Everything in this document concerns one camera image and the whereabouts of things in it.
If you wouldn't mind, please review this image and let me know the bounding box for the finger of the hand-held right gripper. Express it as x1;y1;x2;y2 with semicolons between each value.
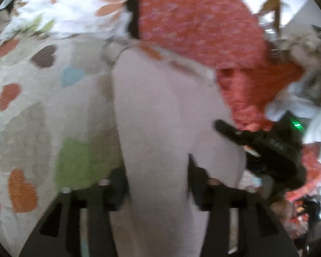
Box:
215;120;257;148

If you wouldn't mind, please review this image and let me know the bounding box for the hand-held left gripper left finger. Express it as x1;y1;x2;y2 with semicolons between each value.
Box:
19;167;130;257

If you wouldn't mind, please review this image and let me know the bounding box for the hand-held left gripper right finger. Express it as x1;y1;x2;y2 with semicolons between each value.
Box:
188;154;300;257

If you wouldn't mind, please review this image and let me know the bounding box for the white flower-print zip jacket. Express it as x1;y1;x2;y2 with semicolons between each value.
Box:
111;49;248;257

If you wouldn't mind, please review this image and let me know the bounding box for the grey-blue fluffy cloth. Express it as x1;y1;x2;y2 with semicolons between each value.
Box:
265;25;321;145

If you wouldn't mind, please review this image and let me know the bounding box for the heart-patterned quilt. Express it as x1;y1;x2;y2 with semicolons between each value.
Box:
0;36;214;257

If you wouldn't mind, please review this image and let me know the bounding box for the red speckled blanket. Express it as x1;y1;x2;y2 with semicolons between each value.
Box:
135;0;321;202

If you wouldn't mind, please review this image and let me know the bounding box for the white floral pillow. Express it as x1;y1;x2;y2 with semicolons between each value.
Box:
0;0;140;39

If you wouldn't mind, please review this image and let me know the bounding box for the brown wooden frame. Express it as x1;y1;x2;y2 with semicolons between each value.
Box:
231;0;288;33

